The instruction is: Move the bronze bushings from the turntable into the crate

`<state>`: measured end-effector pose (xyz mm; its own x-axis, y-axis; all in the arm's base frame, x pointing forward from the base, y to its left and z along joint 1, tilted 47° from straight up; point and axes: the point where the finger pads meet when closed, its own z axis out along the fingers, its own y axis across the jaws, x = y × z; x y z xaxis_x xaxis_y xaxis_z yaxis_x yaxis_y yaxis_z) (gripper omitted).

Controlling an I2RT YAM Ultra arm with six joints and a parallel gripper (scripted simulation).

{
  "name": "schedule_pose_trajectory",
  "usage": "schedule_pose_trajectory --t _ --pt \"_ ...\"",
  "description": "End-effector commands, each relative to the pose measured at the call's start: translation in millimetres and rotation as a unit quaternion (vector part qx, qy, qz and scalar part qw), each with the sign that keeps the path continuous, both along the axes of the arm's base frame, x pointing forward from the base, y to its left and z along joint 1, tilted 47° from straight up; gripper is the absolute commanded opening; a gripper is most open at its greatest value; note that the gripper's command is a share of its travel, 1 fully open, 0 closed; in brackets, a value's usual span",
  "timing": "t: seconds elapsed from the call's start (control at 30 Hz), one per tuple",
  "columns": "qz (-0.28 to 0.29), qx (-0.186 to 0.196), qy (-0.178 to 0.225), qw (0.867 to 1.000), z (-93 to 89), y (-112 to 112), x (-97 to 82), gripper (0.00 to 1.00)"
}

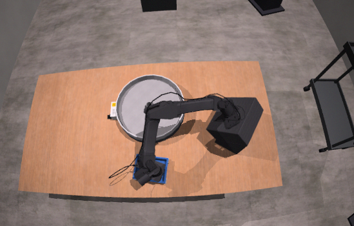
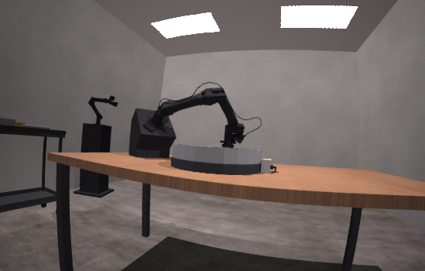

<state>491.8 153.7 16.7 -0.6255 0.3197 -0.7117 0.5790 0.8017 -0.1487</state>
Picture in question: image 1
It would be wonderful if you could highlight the blue tray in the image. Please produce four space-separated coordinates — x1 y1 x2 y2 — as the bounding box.
133 154 168 183

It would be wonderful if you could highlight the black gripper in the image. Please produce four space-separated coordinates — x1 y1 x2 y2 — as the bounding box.
151 161 166 182

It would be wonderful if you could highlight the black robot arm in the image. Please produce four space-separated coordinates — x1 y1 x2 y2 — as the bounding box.
133 95 240 186

